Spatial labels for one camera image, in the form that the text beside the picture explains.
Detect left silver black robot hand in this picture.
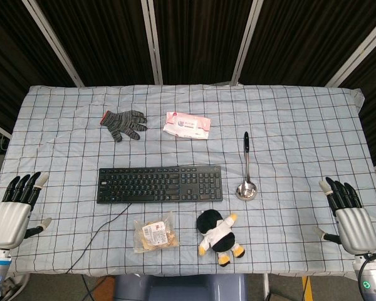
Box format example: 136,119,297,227
0,171,53,250

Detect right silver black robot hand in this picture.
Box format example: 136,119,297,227
313,176,376,255

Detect black computer keyboard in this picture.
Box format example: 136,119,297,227
96,165,224,204

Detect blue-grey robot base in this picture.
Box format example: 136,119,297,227
113,274,248,301

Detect black white penguin plush toy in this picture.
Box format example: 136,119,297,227
196,209,245,267

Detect clear bag of snacks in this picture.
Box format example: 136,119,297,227
133,211,180,254

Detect grey striped knit glove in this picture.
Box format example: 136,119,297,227
100,110,149,144

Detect blue checked tablecloth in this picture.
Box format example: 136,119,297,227
0,83,376,280

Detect pink white wet wipes pack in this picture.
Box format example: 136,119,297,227
162,111,212,140

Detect thin black cable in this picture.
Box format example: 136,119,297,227
66,202,133,274

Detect steel ladle with black handle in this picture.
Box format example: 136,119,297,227
236,131,258,201

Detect black folding screen with white frame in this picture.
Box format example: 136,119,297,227
0,0,376,172

